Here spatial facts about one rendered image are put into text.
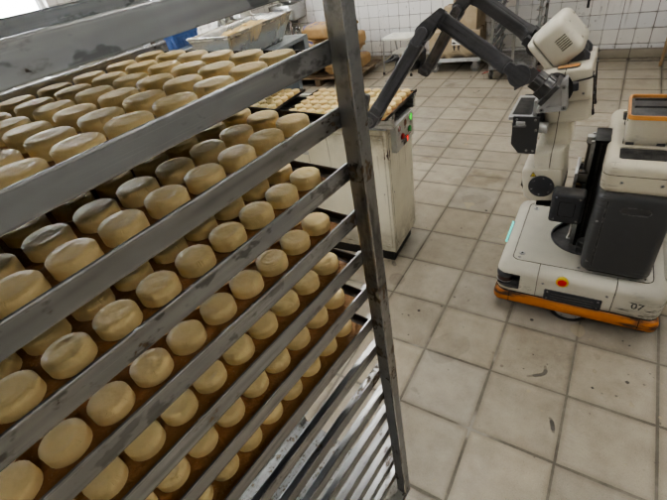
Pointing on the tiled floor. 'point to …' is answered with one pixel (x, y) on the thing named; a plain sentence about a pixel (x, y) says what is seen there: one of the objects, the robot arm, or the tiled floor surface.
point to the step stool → (396, 44)
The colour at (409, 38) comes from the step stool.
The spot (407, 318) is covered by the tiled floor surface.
